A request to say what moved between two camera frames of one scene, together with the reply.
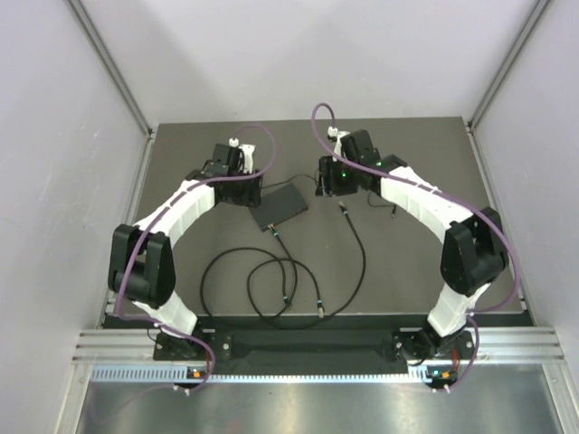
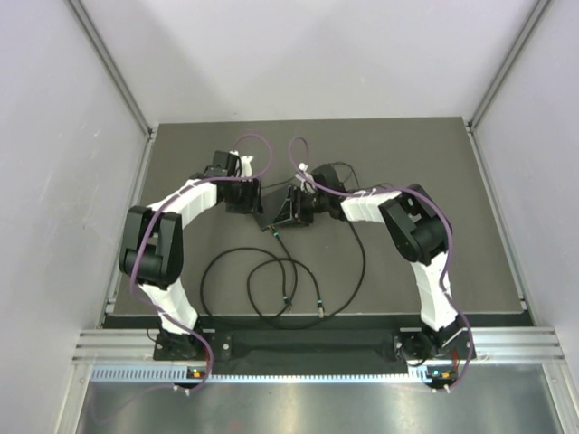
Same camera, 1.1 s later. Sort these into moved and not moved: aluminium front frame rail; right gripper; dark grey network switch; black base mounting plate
Moved: right gripper
Not moved: black base mounting plate; aluminium front frame rail; dark grey network switch
